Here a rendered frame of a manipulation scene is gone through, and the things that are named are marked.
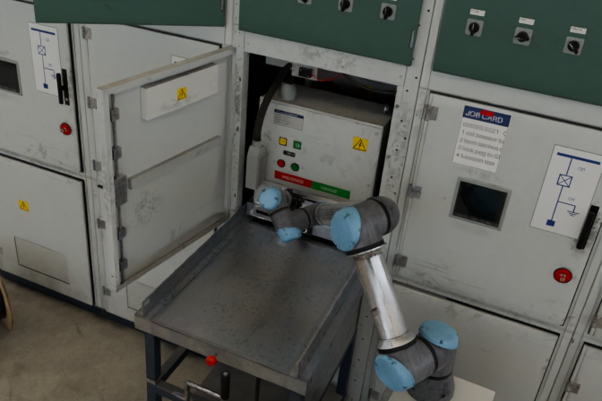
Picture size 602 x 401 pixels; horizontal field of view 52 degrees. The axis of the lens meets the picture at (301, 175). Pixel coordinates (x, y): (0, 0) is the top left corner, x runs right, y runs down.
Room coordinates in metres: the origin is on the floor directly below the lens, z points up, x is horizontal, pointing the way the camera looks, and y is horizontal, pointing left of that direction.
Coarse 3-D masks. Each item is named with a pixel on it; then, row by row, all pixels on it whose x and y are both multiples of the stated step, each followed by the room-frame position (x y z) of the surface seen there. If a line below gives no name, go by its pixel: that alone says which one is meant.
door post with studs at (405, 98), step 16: (432, 0) 1.96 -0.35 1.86; (416, 48) 1.97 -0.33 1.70; (416, 64) 1.97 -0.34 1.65; (416, 80) 1.96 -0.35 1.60; (400, 96) 1.98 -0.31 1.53; (416, 96) 1.96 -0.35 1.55; (400, 112) 1.97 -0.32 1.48; (400, 128) 1.97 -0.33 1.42; (400, 144) 1.97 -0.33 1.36; (400, 160) 1.96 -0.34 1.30; (384, 176) 1.98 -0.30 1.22; (400, 176) 1.96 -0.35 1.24; (384, 192) 1.98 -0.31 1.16; (384, 240) 1.97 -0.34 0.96; (384, 256) 1.96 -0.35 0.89; (368, 320) 1.97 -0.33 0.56; (368, 336) 1.96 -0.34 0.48; (352, 400) 1.97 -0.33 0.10
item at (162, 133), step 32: (192, 64) 1.99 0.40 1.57; (224, 64) 2.18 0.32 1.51; (128, 96) 1.78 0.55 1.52; (160, 96) 1.86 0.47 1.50; (192, 96) 1.99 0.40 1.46; (224, 96) 2.19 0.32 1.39; (128, 128) 1.78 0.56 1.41; (160, 128) 1.90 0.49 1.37; (192, 128) 2.03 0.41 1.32; (224, 128) 2.19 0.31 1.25; (128, 160) 1.77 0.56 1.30; (160, 160) 1.89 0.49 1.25; (192, 160) 2.03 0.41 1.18; (224, 160) 2.20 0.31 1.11; (128, 192) 1.76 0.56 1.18; (160, 192) 1.89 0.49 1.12; (192, 192) 2.03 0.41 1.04; (224, 192) 2.21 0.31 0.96; (128, 224) 1.76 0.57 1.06; (160, 224) 1.89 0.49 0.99; (192, 224) 2.04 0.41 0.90; (128, 256) 1.75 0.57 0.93; (160, 256) 1.89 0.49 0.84
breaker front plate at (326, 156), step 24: (264, 120) 2.20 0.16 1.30; (312, 120) 2.13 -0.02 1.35; (336, 120) 2.10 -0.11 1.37; (264, 144) 2.20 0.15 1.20; (288, 144) 2.16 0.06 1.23; (312, 144) 2.13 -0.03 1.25; (336, 144) 2.09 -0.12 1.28; (264, 168) 2.19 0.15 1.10; (288, 168) 2.16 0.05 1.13; (312, 168) 2.12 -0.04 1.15; (336, 168) 2.09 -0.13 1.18; (360, 168) 2.06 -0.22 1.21; (312, 192) 2.12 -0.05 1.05; (360, 192) 2.05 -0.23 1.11
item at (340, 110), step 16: (304, 96) 2.27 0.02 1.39; (320, 96) 2.29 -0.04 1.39; (336, 96) 2.30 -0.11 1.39; (320, 112) 2.12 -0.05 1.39; (336, 112) 2.14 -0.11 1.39; (352, 112) 2.15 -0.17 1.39; (368, 112) 2.17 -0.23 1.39; (384, 128) 2.06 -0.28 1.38; (384, 144) 2.10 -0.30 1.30; (384, 160) 2.14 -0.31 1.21
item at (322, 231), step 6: (252, 198) 2.24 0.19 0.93; (258, 204) 2.19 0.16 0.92; (246, 210) 2.21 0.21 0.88; (258, 210) 2.19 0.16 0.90; (264, 210) 2.18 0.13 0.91; (264, 216) 2.18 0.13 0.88; (318, 228) 2.09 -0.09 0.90; (324, 228) 2.08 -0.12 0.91; (312, 234) 2.10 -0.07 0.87; (318, 234) 2.09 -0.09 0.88; (324, 234) 2.08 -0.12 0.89; (330, 234) 2.07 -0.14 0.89
